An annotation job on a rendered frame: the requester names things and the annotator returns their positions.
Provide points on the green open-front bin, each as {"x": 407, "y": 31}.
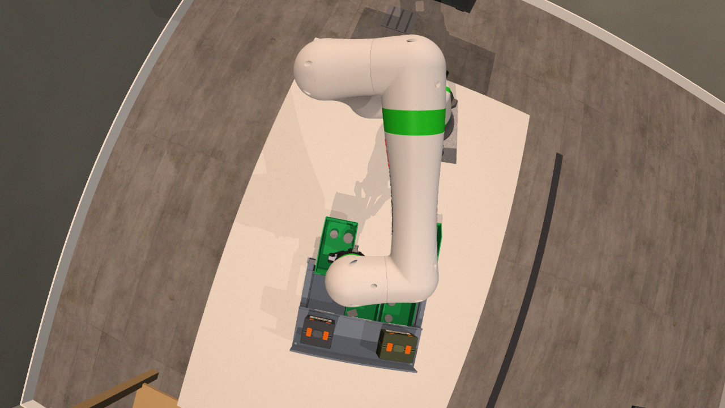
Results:
{"x": 328, "y": 245}
{"x": 402, "y": 313}
{"x": 369, "y": 312}
{"x": 439, "y": 238}

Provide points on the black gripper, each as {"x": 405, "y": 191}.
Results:
{"x": 333, "y": 256}

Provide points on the grey storage shelf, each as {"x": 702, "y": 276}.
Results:
{"x": 354, "y": 339}

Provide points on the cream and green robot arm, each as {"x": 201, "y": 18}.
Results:
{"x": 408, "y": 75}

